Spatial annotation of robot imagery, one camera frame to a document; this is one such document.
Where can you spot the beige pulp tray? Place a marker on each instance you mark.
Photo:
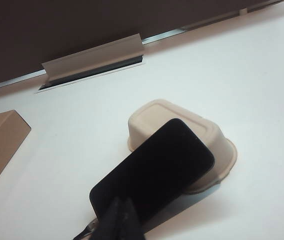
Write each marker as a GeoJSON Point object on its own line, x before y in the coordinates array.
{"type": "Point", "coordinates": [147, 120]}

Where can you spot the black smartphone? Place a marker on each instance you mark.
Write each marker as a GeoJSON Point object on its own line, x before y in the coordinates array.
{"type": "Point", "coordinates": [152, 170]}

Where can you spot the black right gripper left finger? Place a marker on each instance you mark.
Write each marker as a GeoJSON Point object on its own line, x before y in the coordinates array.
{"type": "Point", "coordinates": [107, 225]}

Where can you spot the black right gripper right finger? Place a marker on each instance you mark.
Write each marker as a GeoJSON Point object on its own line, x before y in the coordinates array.
{"type": "Point", "coordinates": [130, 225]}

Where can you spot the grey fabric desk divider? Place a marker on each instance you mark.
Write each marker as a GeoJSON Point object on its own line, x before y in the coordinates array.
{"type": "Point", "coordinates": [57, 30]}

